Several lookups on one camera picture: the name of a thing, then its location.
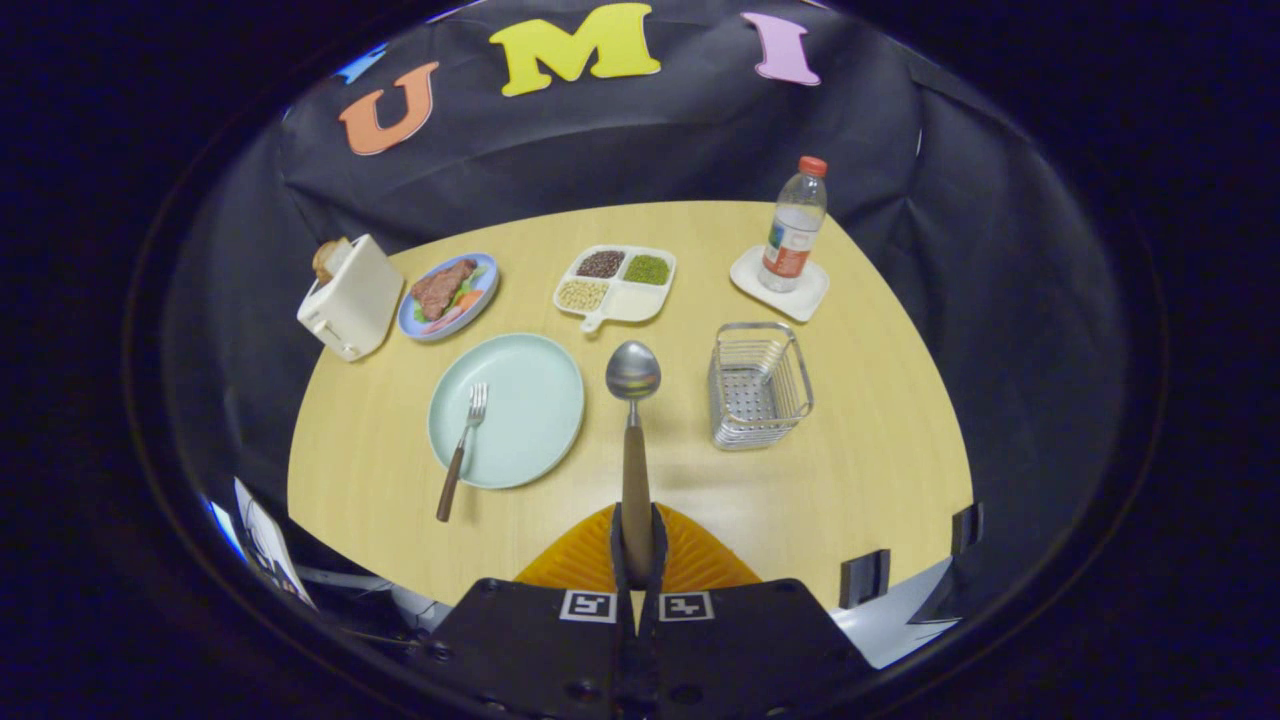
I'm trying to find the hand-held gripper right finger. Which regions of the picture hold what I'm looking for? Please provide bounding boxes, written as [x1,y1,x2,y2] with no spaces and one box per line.
[637,503,881,720]

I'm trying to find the black table clamp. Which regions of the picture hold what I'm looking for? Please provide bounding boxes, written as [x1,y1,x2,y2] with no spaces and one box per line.
[950,503,986,556]
[840,548,891,609]

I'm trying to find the wooden handled metal spoon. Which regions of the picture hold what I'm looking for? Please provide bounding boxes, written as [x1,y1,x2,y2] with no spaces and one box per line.
[606,340,662,586]

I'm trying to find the metal wire cutlery basket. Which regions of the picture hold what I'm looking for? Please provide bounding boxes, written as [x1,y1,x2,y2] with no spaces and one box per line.
[707,321,815,451]

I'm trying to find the brown steak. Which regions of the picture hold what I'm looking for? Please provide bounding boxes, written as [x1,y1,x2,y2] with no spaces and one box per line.
[412,259,478,321]

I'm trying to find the blue oval plate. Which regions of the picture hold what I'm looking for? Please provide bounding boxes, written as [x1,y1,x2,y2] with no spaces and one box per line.
[398,252,500,342]

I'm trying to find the white paper sheet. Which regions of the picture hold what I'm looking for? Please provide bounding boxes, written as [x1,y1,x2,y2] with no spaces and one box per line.
[235,480,316,606]

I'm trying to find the light green round plate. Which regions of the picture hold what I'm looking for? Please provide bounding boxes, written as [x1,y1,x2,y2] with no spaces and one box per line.
[428,333,586,490]

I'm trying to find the white square coaster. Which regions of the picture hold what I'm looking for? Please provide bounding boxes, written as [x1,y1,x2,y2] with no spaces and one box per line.
[729,245,831,323]

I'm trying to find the white divided bean tray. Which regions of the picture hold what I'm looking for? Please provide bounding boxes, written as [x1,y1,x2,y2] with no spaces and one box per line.
[553,245,677,333]

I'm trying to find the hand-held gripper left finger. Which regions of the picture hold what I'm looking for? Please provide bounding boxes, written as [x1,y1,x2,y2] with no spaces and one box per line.
[415,503,638,720]

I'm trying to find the white toaster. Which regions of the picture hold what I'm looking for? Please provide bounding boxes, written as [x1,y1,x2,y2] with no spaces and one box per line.
[297,234,405,362]

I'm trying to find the wooden handled metal fork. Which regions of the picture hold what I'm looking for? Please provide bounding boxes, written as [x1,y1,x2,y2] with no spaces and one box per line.
[436,382,489,523]

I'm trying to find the green and orange vegetables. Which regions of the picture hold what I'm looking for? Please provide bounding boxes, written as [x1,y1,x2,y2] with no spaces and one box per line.
[415,265,487,333]

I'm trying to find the clear red capped water bottle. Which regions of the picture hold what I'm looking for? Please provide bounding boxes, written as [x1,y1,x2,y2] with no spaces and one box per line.
[758,156,829,293]

